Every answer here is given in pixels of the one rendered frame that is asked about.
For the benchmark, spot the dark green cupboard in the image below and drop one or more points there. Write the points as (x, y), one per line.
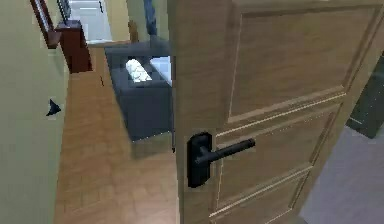
(368, 100)

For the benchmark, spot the white patterned pillow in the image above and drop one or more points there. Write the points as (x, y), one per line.
(137, 70)

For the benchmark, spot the light brown wooden door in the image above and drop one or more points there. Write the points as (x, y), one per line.
(283, 66)

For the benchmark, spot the plain white cushion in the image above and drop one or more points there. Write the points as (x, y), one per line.
(163, 68)

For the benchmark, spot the dark red wooden cabinet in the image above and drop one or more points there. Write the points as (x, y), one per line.
(75, 46)

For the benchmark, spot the small black wall hook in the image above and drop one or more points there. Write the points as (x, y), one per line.
(53, 108)

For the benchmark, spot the dark red framed picture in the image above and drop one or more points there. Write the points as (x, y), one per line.
(43, 23)

